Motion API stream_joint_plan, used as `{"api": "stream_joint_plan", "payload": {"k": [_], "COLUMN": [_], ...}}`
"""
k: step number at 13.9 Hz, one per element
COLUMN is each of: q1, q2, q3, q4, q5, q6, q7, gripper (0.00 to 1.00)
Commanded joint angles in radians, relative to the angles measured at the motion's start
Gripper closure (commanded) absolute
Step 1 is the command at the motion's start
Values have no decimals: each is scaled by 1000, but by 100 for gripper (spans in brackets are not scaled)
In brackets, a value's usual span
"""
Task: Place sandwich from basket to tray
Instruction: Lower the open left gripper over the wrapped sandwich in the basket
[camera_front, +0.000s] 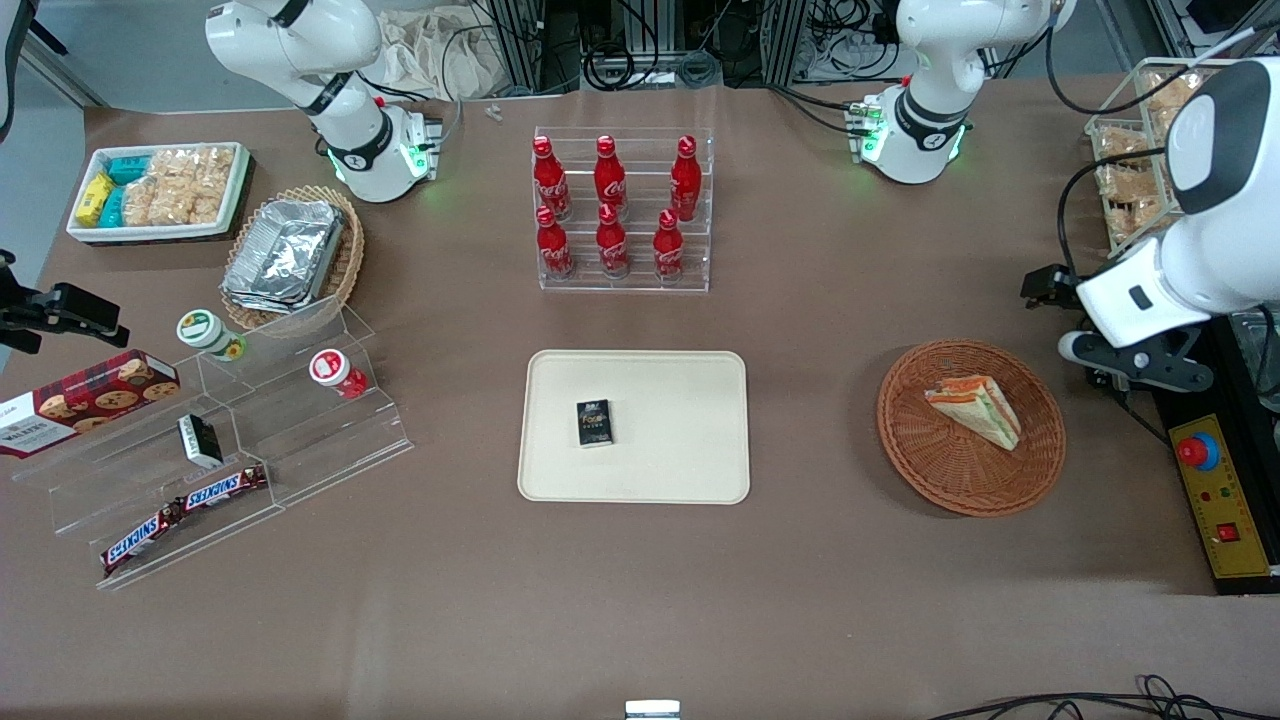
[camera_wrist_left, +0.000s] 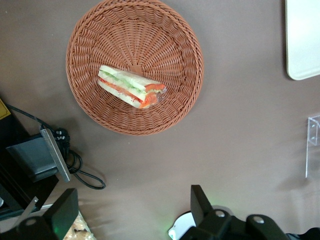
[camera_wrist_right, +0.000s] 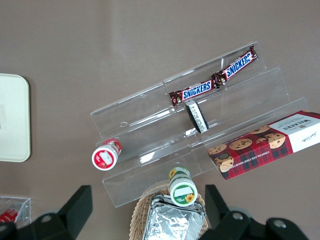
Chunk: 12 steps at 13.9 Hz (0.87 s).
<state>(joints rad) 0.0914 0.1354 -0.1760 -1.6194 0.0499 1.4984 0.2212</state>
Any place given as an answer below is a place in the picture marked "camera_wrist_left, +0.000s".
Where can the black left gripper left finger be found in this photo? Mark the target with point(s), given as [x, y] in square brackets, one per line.
[61, 212]

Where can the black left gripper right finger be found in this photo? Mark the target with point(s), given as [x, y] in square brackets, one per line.
[200, 205]

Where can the triangle sandwich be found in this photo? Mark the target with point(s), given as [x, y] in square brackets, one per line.
[127, 86]

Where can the round brown wicker basket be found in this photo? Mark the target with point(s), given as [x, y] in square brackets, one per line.
[140, 37]

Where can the cream plastic tray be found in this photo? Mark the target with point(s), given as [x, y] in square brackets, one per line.
[303, 37]

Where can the rice cracker snack bag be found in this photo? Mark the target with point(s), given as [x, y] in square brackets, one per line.
[78, 231]

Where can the grey metal plate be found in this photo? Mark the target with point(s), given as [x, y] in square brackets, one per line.
[56, 156]

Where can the dark box-shaped machine chute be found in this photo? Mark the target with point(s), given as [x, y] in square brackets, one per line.
[32, 160]

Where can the black machine with yellow panel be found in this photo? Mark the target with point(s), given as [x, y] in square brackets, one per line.
[10, 135]

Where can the clear acrylic bottle rack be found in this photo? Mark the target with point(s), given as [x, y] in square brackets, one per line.
[312, 145]

